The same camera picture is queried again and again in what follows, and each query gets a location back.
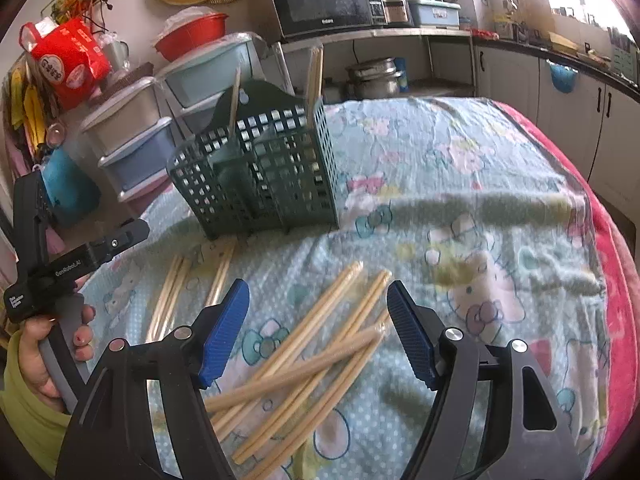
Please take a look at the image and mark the yellow hanging cloth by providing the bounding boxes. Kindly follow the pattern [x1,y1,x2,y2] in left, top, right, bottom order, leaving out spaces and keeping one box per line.
[9,67,46,146]

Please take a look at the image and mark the bamboo chopstick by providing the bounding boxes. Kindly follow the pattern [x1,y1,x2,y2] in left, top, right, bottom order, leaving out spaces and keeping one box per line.
[227,66,243,129]
[313,46,325,103]

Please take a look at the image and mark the large steel pot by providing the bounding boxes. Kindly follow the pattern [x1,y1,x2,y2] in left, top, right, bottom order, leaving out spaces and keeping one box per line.
[345,57,405,102]

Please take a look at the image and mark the person's left hand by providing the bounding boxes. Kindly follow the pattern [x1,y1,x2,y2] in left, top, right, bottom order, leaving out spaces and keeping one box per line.
[19,304,97,404]

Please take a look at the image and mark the person's left forearm green sleeve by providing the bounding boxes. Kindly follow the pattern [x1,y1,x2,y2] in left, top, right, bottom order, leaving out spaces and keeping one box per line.
[0,332,72,478]

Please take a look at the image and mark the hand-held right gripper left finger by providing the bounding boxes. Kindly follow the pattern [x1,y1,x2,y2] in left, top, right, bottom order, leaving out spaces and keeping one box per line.
[54,279,251,480]

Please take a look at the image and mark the red plastic basin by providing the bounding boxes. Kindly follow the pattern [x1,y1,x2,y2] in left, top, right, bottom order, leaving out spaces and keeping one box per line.
[154,12,230,62]

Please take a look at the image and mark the teal plastic drawer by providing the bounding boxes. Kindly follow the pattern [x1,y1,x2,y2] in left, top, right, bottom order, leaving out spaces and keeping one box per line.
[155,35,263,108]

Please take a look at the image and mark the pink plastic drawer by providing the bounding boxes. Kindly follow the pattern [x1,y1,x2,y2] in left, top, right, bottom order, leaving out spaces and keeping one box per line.
[119,172,173,205]

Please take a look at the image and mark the red plastic bag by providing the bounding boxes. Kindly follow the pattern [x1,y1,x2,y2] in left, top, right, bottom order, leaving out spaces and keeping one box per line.
[20,17,112,111]

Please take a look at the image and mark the clear glass jug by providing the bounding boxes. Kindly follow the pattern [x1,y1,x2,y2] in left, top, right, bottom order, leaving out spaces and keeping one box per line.
[102,35,131,73]

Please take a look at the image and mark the white kitchen cabinets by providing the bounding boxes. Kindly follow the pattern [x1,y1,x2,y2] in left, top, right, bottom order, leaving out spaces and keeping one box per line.
[475,42,640,206]

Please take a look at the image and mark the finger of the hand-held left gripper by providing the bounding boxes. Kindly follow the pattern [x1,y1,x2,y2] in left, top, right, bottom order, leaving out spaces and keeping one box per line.
[13,169,52,273]
[46,218,151,287]

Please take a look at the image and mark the grey-blue plastic drawer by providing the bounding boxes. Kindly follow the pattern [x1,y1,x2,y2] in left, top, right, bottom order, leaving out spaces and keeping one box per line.
[172,92,226,133]

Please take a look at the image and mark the pink blanket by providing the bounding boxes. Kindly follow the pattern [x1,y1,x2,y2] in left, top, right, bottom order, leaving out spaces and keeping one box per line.
[492,100,640,480]

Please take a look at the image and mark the black microwave oven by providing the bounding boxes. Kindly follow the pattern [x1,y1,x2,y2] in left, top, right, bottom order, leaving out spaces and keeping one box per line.
[266,0,387,43]

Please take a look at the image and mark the cartoon cat printed cloth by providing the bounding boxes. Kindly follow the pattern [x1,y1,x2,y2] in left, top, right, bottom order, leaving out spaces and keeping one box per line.
[80,95,608,480]

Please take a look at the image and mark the bunch of bamboo chopsticks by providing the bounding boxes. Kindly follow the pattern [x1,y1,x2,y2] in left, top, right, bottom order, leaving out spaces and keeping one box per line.
[146,237,394,466]

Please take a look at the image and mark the light green counter rack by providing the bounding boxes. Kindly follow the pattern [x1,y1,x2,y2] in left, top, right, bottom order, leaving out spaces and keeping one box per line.
[610,40,640,73]

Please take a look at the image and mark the brown wicker basket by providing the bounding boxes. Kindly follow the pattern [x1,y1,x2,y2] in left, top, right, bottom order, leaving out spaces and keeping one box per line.
[97,62,156,93]

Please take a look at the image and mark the beige plastic drawer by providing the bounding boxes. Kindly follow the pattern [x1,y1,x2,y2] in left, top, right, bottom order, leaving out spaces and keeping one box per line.
[80,77,173,153]

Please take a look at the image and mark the clear plastic cover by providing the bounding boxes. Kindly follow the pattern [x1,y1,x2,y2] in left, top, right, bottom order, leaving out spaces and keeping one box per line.
[162,5,221,28]

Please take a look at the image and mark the light blue plastic box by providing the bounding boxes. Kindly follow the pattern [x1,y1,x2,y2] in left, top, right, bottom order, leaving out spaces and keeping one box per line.
[407,0,462,29]

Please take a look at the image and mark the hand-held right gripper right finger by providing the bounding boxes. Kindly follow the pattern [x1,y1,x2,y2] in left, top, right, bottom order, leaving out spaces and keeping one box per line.
[386,280,587,480]

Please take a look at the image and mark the green plastic utensil basket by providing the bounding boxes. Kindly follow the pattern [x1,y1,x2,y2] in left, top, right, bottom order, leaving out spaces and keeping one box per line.
[166,80,342,241]

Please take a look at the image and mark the blue plastic drawer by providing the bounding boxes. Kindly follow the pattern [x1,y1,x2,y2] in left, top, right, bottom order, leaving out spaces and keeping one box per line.
[97,119,181,196]

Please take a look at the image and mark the blue plastic jug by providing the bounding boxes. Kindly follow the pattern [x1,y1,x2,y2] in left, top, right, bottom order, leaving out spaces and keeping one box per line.
[40,146,102,227]

